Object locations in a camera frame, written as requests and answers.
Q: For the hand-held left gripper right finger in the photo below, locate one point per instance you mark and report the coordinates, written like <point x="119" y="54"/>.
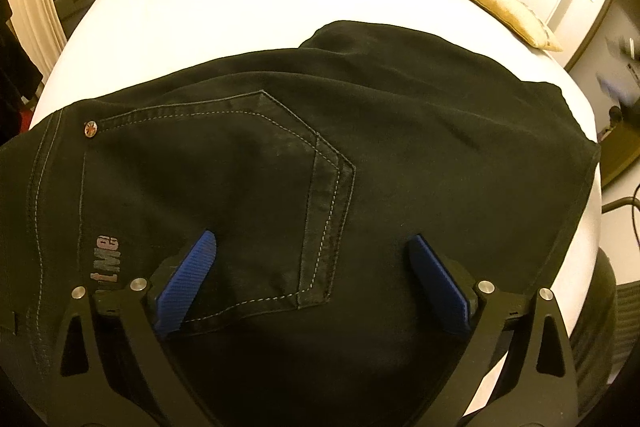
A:
<point x="442" y="287"/>

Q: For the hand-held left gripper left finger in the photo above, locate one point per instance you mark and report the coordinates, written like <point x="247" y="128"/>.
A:
<point x="185" y="279"/>

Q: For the black pants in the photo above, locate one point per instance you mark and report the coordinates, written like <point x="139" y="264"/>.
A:
<point x="280" y="187"/>

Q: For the white bed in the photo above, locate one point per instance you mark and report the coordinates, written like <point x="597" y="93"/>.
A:
<point x="210" y="7"/>

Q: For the dark hanging clothes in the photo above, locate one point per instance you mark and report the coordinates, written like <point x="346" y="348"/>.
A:
<point x="12" y="57"/>

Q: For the yellow cushion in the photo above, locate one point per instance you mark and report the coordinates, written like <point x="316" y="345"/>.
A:
<point x="510" y="12"/>

